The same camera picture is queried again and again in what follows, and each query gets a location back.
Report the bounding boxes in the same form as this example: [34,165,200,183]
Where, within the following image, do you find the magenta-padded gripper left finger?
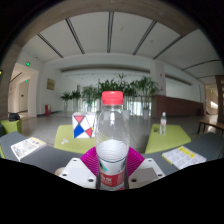
[58,146,100,190]

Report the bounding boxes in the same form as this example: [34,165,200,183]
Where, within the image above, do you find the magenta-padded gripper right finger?
[125,146,167,190]

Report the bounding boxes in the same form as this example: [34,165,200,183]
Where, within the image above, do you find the clear red-capped water bottle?
[94,90,131,191]

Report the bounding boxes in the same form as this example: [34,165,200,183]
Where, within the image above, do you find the small clear water bottle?
[159,111,168,136]

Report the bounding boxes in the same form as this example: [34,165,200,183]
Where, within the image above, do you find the long lime green table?
[53,124,98,155]

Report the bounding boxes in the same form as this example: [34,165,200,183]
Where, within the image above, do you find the square lime green table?
[144,123,192,155]

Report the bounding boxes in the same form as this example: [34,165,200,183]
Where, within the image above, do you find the white yellow brochure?
[161,145,208,170]

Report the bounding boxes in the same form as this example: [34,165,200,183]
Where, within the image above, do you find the white cube red blue triangles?
[71,111,98,139]

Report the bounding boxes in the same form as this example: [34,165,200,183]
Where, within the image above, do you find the open white magazine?
[10,136,48,162]

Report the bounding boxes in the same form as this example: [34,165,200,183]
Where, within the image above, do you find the lime green armchair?
[0,118,23,135]

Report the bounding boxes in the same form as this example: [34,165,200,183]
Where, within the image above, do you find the wooden bench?
[198,119,224,135]

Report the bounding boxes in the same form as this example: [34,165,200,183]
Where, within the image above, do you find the black bag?
[8,112,22,122]

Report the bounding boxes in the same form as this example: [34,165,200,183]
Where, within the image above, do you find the group of potted plants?
[59,73,160,119]

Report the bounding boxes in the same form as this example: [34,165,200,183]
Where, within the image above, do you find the framed wall picture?
[46,77,56,91]

